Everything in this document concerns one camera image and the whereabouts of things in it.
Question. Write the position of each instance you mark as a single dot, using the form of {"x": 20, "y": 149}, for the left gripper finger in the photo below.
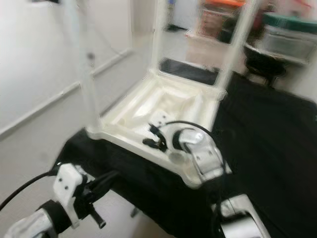
{"x": 104, "y": 182}

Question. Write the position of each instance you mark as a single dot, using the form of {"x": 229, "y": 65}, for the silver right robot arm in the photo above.
{"x": 205, "y": 156}

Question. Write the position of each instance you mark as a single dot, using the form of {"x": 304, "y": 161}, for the white plastic table top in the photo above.
{"x": 143, "y": 109}

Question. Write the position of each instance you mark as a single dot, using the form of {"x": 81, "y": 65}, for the beige cloth covered table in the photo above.
{"x": 203, "y": 47}

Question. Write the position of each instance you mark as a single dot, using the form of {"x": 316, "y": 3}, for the black tablecloth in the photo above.
{"x": 267, "y": 139}

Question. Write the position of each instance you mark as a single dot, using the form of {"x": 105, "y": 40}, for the small dark floor item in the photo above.
{"x": 174, "y": 27}

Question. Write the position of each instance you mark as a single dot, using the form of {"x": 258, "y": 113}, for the black stool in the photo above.
{"x": 267, "y": 75}

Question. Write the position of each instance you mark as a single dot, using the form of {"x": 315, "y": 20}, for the red printed box orange lid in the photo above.
{"x": 220, "y": 17}

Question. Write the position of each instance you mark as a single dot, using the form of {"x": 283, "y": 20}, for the black wok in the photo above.
{"x": 265, "y": 58}

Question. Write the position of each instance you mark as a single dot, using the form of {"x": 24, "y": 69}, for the clear storage box green lid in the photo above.
{"x": 290, "y": 37}

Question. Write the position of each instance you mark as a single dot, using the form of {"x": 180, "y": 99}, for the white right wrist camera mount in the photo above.
{"x": 161, "y": 119}

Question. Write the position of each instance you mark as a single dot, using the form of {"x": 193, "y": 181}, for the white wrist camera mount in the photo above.
{"x": 161, "y": 119}
{"x": 68, "y": 188}

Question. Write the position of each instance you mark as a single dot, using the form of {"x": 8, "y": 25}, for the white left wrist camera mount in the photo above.
{"x": 68, "y": 188}

